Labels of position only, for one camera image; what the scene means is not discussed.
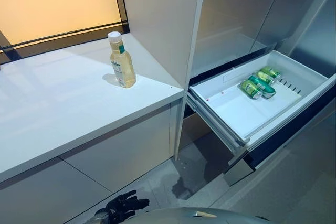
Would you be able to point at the white fridge drawer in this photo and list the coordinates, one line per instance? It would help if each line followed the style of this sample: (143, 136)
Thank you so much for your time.
(231, 113)

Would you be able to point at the yellow drink bottle white cap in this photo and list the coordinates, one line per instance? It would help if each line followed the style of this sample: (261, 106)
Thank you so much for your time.
(123, 69)

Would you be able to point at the orange window black frame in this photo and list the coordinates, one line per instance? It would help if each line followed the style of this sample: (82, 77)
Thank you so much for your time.
(52, 6)

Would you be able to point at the grey tall side cabinet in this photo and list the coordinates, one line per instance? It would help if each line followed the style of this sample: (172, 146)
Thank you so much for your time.
(312, 19)

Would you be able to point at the light green drink can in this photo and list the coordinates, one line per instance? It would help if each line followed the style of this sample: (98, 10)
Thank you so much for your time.
(270, 73)
(250, 89)

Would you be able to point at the grey robot torso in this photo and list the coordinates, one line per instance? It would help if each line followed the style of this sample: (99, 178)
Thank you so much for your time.
(183, 216)

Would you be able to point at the white counter cabinet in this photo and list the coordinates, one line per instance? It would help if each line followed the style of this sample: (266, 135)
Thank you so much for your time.
(65, 98)

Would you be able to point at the white tall cabinet panel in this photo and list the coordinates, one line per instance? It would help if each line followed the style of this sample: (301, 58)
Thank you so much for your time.
(162, 24)

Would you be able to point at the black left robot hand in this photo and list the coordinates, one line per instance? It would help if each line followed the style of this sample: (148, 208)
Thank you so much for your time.
(123, 205)

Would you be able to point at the stainless steel fridge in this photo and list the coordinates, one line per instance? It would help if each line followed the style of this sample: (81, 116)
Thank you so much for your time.
(225, 11)

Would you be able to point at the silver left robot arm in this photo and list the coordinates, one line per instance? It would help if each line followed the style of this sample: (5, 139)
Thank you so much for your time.
(102, 217)

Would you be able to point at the dark green drink can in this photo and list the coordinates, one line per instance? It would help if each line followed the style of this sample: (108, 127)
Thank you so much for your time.
(265, 87)

